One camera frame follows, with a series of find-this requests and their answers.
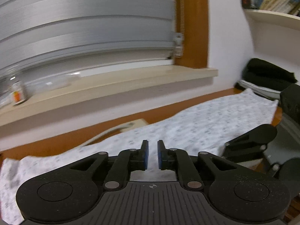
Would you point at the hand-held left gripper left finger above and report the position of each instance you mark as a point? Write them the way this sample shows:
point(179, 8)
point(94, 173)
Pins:
point(145, 154)

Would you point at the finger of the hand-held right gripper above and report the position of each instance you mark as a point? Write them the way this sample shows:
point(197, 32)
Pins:
point(246, 154)
point(257, 136)

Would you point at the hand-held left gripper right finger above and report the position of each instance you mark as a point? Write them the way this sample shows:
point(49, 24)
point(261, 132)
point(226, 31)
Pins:
point(160, 154)

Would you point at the white patterned pajama garment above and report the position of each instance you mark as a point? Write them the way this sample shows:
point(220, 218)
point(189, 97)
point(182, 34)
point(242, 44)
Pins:
point(187, 126)

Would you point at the folded white patterned garment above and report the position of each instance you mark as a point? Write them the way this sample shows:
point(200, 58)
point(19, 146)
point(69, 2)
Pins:
point(257, 91)

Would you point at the beige window sill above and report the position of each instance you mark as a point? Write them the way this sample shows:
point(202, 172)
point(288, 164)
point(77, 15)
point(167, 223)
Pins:
point(105, 84)

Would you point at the clear plastic bag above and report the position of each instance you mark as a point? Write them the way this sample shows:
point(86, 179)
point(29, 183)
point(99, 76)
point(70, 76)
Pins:
point(58, 82)

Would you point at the white bookshelf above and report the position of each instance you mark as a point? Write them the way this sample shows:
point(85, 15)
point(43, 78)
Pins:
point(269, 14)

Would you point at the wooden window trim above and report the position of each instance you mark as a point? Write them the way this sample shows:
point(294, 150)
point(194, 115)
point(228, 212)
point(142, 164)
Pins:
point(195, 28)

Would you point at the grey window blind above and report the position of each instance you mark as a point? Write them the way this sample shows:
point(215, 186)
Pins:
point(82, 28)

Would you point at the clear jar with orange label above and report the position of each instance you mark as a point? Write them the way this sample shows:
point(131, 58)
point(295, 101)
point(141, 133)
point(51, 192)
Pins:
point(17, 93)

